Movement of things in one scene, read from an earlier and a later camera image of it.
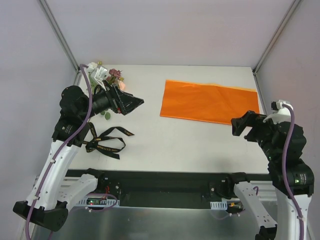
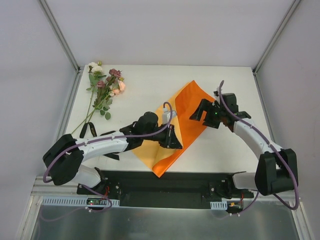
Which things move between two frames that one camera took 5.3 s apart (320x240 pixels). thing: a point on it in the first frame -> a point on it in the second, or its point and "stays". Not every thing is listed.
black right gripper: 253,128 -> 208,115
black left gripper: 115,100 -> 169,137
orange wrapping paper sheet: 207,102 -> 187,103
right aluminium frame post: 294,4 stays
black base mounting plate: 168,188 stays
